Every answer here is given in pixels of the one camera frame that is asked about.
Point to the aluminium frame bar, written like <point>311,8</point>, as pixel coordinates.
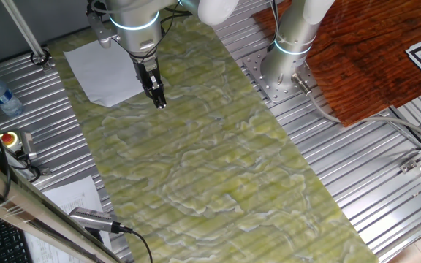
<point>20,208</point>

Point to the green marble pattern mat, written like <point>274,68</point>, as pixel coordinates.
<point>196,164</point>

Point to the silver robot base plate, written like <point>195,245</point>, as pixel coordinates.
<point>259,73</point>

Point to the red yellow emergency stop button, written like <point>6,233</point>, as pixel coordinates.
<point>8,139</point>

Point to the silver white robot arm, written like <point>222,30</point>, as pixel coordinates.
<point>137,33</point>

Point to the clear plastic water bottle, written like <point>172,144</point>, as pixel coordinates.
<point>2,96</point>

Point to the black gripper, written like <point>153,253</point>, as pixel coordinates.
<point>146,71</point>

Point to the brown wooden board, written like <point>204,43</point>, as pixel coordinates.
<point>360,73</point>

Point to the silver ribbed bar camera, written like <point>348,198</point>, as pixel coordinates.
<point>91,219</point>

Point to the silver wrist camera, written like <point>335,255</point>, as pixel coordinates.
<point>99,29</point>

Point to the aluminium frame pole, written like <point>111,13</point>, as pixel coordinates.
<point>20,25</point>

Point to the white paper sheet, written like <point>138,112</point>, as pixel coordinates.
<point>97,73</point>

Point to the printed white paper document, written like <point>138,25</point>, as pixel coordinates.
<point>75,197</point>

